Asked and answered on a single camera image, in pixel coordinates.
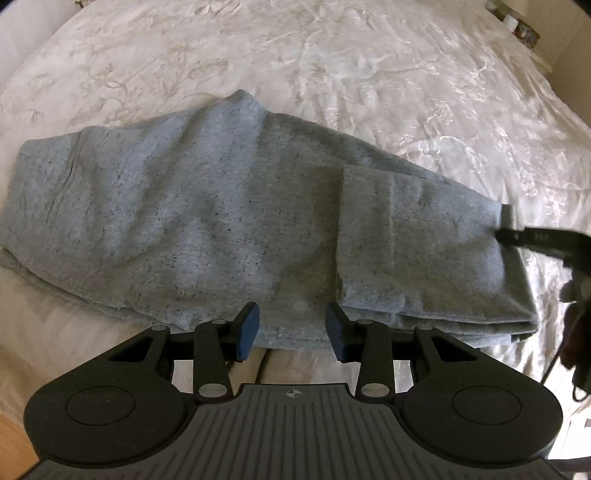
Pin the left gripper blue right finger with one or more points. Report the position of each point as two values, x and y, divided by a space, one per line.
337 325

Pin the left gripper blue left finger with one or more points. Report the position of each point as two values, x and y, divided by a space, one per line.
245 328

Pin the right cream nightstand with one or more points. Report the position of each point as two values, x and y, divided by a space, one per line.
512 14

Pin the light blue speckled pants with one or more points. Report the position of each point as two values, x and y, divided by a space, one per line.
184 218

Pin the white embroidered bedspread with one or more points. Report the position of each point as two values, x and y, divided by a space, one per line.
439 83

